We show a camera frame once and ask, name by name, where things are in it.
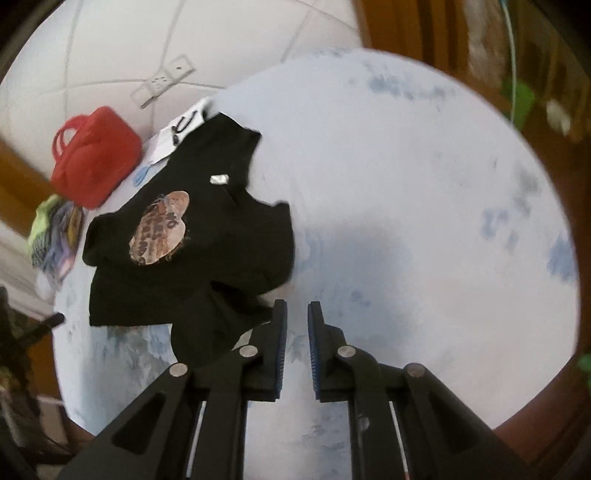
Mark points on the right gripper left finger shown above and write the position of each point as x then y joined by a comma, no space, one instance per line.
191,423

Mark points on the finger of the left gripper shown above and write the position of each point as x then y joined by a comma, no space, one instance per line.
41,329

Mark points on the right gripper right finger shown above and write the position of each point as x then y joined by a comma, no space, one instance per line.
404,423

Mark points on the black t-shirt with print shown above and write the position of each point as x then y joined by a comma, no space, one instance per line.
192,248

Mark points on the blue folded cloth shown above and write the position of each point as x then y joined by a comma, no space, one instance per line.
59,249

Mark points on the black white checkered cloth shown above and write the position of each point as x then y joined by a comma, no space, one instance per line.
39,245

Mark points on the yellow folded cloth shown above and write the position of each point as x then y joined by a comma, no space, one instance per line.
74,227

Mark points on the green folded cloth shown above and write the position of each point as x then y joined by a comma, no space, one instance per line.
44,214

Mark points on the brown wooden headboard panel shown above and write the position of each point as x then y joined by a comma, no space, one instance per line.
22,189

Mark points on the red hard-shell handbag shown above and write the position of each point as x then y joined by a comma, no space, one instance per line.
93,154

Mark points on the white paper sheets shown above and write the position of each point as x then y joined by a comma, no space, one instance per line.
168,138

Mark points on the floral blue bedsheet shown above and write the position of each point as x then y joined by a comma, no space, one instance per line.
426,227

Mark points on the blue handled scissors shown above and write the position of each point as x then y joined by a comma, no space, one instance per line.
140,175

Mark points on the black pen with lanyard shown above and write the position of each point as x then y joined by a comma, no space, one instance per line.
182,124

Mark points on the white wall socket strip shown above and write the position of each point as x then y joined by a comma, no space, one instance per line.
162,80

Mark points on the green broom handle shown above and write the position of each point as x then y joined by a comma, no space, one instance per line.
522,97

